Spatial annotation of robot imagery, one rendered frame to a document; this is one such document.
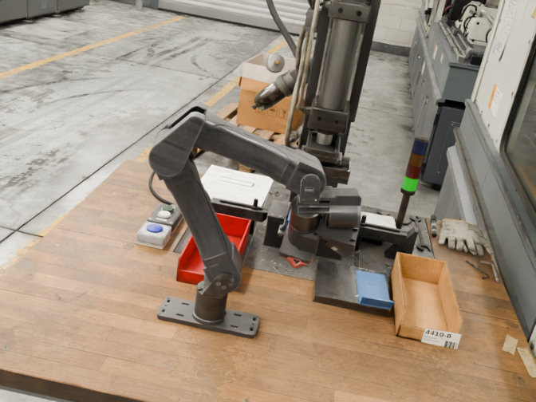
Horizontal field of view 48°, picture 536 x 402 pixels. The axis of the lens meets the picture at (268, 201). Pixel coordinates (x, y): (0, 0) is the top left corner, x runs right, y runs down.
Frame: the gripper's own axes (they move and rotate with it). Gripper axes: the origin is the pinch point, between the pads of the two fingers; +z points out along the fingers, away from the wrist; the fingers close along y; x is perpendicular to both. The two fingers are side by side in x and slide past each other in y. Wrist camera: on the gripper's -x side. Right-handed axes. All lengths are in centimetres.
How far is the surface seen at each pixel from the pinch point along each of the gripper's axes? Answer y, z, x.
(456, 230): 44, 34, -39
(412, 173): 42.7, 13.2, -21.0
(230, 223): 14.9, 17.9, 20.3
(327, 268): 8.8, 15.3, -6.3
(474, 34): 356, 192, -65
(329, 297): -1.6, 9.2, -8.6
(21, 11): 469, 390, 464
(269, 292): -3.9, 10.8, 4.3
